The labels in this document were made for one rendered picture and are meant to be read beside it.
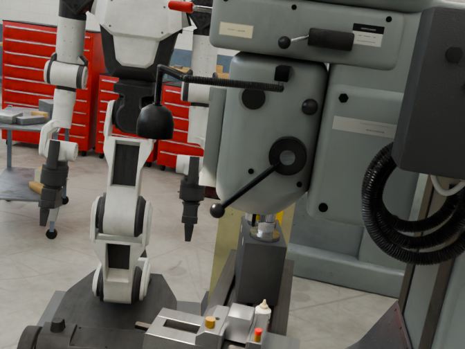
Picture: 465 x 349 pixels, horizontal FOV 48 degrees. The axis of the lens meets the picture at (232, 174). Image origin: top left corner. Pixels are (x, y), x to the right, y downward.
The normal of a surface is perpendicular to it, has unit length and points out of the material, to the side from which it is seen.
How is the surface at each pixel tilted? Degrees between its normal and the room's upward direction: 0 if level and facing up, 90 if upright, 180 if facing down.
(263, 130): 90
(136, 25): 90
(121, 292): 106
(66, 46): 92
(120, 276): 30
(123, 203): 66
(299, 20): 90
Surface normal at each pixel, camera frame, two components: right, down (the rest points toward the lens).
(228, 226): -0.16, 0.25
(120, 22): 0.06, 0.28
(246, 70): -0.43, 0.18
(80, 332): 0.13, -0.96
